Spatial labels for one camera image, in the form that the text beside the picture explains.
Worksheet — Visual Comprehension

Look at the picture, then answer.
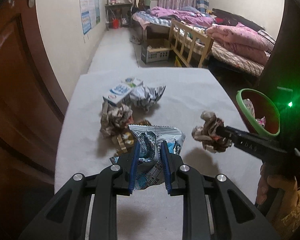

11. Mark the dark wardrobe side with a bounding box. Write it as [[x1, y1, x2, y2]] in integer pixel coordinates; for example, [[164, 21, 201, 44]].
[[257, 0, 300, 151]]

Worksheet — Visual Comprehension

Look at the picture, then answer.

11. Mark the person right hand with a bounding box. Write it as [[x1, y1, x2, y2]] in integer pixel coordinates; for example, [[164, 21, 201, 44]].
[[256, 163, 298, 208]]

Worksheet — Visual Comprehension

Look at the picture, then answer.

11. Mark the dark side table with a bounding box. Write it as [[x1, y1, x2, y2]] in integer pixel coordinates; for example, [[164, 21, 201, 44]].
[[105, 3, 133, 30]]

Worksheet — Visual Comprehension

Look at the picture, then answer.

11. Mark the blue white snack wrapper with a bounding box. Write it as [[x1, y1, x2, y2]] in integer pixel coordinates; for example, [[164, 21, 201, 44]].
[[110, 125, 186, 190]]

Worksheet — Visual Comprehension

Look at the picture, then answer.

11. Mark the brown paper ball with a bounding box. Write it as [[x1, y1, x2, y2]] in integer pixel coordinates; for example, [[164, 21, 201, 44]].
[[100, 101, 134, 138]]

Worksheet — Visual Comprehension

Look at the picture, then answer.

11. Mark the grey white paper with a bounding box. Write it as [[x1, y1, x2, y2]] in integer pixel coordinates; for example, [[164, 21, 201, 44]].
[[129, 85, 166, 112]]

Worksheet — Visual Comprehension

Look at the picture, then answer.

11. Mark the blue wall poster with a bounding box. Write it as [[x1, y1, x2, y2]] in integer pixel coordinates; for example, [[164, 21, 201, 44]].
[[79, 0, 101, 35]]

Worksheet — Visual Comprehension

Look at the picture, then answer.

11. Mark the cardboard box on floor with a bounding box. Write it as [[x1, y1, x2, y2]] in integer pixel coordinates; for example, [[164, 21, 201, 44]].
[[141, 38, 171, 64]]

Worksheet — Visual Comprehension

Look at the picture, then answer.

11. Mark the pink folded quilt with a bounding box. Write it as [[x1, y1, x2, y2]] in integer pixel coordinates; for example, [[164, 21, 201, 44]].
[[206, 23, 275, 66]]

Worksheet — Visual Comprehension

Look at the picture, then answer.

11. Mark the red bucket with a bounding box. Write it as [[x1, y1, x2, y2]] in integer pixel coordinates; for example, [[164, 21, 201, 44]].
[[111, 18, 120, 29]]

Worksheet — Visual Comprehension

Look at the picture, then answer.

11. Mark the white blue milk carton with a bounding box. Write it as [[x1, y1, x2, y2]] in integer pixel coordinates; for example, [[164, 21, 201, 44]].
[[103, 77, 143, 106]]

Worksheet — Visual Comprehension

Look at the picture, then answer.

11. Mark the pink snack wrapper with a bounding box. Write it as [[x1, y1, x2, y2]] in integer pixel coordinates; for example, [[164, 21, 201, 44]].
[[243, 99, 266, 127]]

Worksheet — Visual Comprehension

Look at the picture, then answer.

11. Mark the bed with checkered sheet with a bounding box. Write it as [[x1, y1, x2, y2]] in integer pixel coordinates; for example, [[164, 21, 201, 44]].
[[132, 7, 275, 77]]

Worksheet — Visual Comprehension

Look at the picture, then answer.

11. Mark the wooden bed rail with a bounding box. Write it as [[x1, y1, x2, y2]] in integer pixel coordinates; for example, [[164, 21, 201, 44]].
[[168, 20, 214, 68]]

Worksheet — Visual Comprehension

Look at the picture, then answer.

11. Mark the brown wooden door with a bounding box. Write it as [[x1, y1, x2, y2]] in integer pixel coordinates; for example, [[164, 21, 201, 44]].
[[0, 0, 68, 206]]

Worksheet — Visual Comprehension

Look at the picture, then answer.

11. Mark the green rimmed red trash bin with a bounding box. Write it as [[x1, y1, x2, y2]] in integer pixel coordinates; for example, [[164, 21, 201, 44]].
[[236, 88, 280, 138]]

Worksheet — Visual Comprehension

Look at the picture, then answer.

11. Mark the purple rumpled blanket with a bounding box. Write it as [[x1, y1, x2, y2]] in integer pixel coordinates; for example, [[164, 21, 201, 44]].
[[149, 7, 214, 27]]

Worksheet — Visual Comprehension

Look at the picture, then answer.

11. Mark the blue white striped pillow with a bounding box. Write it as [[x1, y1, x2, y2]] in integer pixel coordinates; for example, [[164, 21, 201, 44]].
[[196, 0, 209, 13]]

